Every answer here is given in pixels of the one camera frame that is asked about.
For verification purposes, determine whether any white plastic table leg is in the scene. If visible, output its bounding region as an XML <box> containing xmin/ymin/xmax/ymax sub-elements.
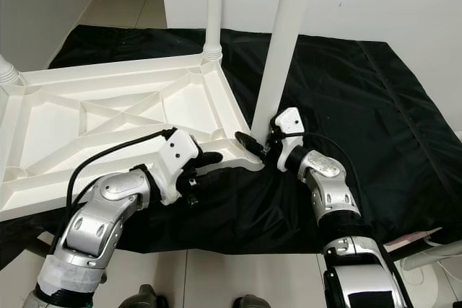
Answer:
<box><xmin>0</xmin><ymin>59</ymin><xmax>21</xmax><ymax>87</ymax></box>
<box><xmin>249</xmin><ymin>0</ymin><xmax>310</xmax><ymax>136</ymax></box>
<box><xmin>202</xmin><ymin>0</ymin><xmax>225</xmax><ymax>62</ymax></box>

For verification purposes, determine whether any grey left robot foot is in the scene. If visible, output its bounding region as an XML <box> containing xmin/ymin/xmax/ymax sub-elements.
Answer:
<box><xmin>124</xmin><ymin>284</ymin><xmax>167</xmax><ymax>308</ymax></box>

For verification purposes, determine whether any black table cloth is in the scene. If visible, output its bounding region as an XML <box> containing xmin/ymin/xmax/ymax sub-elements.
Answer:
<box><xmin>0</xmin><ymin>25</ymin><xmax>462</xmax><ymax>258</ymax></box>

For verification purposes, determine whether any grey right robot foot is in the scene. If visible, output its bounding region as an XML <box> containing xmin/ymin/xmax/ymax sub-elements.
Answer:
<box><xmin>235</xmin><ymin>295</ymin><xmax>271</xmax><ymax>308</ymax></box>

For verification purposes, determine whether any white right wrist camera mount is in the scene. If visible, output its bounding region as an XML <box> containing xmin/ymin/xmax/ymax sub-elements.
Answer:
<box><xmin>271</xmin><ymin>107</ymin><xmax>305</xmax><ymax>172</ymax></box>

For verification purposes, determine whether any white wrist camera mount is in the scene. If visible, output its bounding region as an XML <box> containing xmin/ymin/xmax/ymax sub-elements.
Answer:
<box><xmin>157</xmin><ymin>129</ymin><xmax>204</xmax><ymax>204</ymax></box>
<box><xmin>271</xmin><ymin>107</ymin><xmax>305</xmax><ymax>172</ymax></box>

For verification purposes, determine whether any white plastic children table top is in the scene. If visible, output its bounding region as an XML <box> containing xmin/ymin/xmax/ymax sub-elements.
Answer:
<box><xmin>0</xmin><ymin>54</ymin><xmax>264</xmax><ymax>224</ymax></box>

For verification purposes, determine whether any white pedestal fan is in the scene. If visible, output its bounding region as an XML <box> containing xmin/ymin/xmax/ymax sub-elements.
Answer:
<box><xmin>401</xmin><ymin>229</ymin><xmax>462</xmax><ymax>308</ymax></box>

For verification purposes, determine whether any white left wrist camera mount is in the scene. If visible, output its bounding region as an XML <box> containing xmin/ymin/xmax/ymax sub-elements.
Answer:
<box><xmin>157</xmin><ymin>129</ymin><xmax>204</xmax><ymax>204</ymax></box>

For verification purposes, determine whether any grey robot foot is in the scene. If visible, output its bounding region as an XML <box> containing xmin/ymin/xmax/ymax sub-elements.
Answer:
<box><xmin>124</xmin><ymin>284</ymin><xmax>167</xmax><ymax>308</ymax></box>
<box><xmin>235</xmin><ymin>295</ymin><xmax>271</xmax><ymax>308</ymax></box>

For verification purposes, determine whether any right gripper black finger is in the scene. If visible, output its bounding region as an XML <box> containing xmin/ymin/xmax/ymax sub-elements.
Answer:
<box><xmin>235</xmin><ymin>131</ymin><xmax>265</xmax><ymax>157</ymax></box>

